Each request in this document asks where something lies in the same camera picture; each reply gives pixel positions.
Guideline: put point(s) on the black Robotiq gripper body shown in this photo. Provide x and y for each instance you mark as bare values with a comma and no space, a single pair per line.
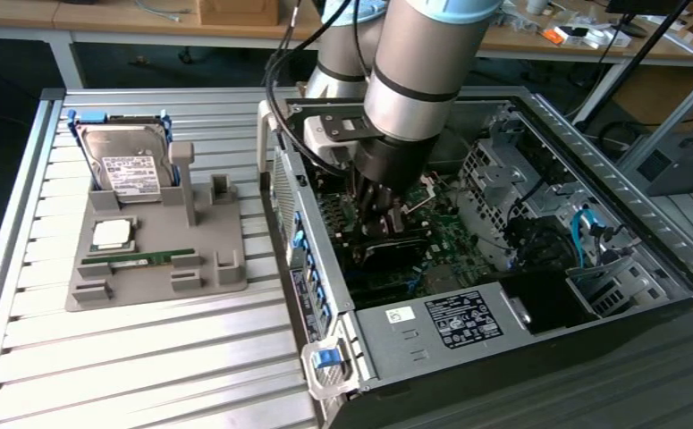
397,165

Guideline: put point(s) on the green graphics card black fan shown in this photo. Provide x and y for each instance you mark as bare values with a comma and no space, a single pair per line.
390,252

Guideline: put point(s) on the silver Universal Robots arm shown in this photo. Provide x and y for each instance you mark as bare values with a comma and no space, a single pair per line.
429,53

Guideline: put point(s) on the metal socket cover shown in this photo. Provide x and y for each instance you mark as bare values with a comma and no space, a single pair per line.
424,196

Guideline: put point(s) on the green Dell motherboard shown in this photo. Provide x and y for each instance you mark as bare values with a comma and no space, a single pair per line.
448,250

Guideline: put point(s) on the open black PC case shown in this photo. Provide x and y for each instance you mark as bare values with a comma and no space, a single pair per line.
334,268

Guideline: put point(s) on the silver chipset heatsink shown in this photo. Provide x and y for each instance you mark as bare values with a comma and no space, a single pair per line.
444,278

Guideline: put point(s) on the grey power supply unit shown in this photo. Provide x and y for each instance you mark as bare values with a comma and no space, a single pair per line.
394,353

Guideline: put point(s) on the green RAM stick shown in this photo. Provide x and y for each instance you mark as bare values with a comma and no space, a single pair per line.
160,256

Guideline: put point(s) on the grey plastic parts rack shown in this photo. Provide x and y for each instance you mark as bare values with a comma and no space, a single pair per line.
155,281

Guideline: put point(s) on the small orange box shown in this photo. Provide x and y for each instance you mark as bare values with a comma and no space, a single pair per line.
554,36

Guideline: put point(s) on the silver hard disk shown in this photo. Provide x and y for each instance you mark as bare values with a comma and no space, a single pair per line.
131,174

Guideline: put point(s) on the white cup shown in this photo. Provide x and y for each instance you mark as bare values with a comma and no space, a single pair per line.
537,5

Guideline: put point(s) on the silver CPU chip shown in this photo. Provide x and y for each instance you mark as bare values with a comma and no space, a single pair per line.
112,234

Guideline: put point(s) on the small white box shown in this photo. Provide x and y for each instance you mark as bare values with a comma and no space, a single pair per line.
605,40

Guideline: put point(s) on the grey computer tower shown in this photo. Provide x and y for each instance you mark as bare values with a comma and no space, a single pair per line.
685,170

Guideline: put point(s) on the black tripod pole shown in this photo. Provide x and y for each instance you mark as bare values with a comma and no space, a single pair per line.
651,44

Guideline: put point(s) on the black monitor with stand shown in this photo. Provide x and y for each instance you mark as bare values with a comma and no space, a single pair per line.
632,5

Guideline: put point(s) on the hard disk drive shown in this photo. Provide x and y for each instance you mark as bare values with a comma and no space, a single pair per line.
74,127

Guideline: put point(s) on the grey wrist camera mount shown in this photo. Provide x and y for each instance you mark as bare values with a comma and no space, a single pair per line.
322,143

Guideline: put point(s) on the wooden desk white frame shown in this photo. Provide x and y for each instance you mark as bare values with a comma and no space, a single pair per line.
530,42
24,18

